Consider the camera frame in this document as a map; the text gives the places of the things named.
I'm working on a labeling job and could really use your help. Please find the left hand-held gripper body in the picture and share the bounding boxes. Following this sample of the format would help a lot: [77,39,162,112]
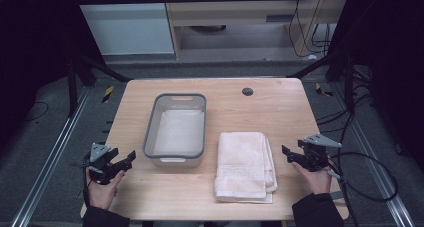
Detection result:
[83,142,122,186]

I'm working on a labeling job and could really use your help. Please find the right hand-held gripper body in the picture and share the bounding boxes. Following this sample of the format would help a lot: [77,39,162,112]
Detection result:
[297,133,343,173]

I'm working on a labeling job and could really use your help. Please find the person's right hand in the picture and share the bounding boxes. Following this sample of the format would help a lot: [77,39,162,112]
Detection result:
[291,161,333,196]

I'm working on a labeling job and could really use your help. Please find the person's left hand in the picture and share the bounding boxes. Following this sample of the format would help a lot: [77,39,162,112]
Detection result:
[85,168,126,211]

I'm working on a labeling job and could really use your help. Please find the grey-rimmed clear plastic basin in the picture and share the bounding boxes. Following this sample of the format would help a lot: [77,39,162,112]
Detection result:
[142,92,208,169]

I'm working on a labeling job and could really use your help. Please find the folded white patterned towel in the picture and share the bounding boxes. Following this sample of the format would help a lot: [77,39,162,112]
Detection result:
[214,131,279,205]

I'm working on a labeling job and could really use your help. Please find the yellow black hazard tape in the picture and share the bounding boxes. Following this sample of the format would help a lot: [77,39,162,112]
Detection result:
[314,82,335,98]
[101,85,115,104]

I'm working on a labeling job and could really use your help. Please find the white towel lining basin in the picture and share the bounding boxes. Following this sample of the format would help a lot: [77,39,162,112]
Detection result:
[152,109,205,157]

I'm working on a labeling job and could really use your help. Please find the black metal stand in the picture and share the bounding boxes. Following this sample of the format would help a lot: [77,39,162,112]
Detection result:
[287,50,357,114]
[65,51,133,119]

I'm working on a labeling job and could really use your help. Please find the white cabinet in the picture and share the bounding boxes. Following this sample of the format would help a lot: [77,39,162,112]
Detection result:
[70,0,176,56]

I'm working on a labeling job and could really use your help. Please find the light wooden shelf unit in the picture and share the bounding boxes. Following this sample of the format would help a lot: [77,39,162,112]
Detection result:
[162,0,348,61]

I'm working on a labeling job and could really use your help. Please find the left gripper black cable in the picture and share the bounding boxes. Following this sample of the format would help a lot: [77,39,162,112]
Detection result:
[81,155,93,209]

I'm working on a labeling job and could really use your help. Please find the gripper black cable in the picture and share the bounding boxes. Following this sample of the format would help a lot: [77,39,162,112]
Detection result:
[325,151,400,227]
[81,155,93,209]

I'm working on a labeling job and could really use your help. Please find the black floor cables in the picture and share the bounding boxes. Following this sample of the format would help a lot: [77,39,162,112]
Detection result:
[315,71,378,135]

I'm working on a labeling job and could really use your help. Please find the aluminium floor rail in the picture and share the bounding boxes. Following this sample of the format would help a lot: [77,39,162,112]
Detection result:
[331,81,417,227]
[9,86,93,227]

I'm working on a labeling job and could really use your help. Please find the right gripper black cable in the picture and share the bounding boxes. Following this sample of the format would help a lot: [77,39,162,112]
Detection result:
[325,151,400,227]

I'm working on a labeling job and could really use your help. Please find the thin black floor cable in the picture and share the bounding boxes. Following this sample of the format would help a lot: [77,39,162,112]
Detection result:
[23,101,50,122]

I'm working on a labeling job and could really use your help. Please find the black cables behind shelf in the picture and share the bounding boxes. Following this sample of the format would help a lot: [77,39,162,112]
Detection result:
[287,0,332,59]

